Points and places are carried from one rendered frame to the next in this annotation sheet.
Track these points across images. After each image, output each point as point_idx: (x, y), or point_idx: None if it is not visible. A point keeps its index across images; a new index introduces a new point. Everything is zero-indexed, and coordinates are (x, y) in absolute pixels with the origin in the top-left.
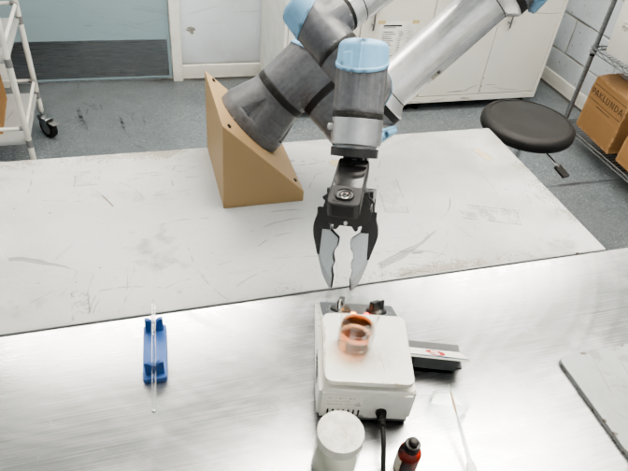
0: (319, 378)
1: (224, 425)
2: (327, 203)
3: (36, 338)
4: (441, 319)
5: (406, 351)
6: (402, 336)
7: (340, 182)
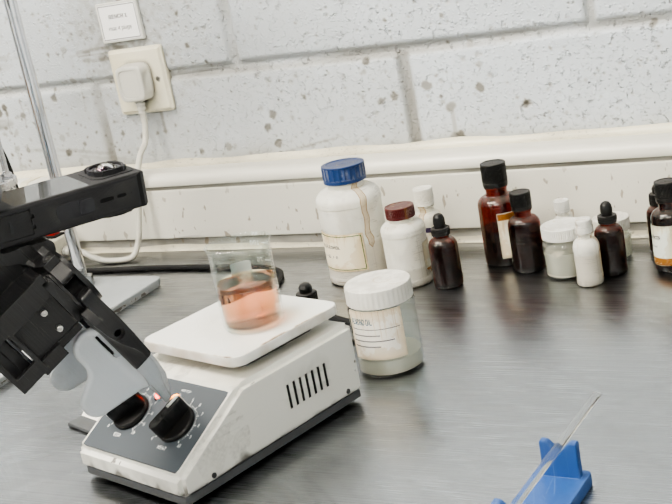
0: (335, 336)
1: (496, 415)
2: (140, 178)
3: None
4: (24, 458)
5: (202, 311)
6: (180, 323)
7: (73, 185)
